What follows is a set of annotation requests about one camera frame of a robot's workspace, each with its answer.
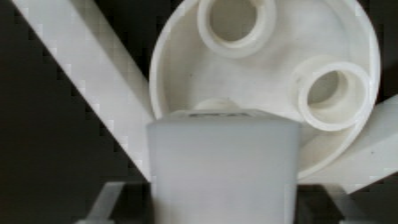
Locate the white round stool seat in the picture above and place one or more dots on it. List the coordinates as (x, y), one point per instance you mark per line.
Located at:
(283, 55)

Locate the white stool leg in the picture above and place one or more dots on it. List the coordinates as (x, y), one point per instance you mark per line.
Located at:
(225, 154)

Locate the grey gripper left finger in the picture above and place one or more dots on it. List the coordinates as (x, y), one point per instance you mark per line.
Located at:
(102, 209)

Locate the white U-shaped obstacle fence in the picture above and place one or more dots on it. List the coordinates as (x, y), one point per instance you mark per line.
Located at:
(113, 83)

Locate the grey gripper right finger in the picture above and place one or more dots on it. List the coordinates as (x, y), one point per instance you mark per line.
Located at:
(340, 193)

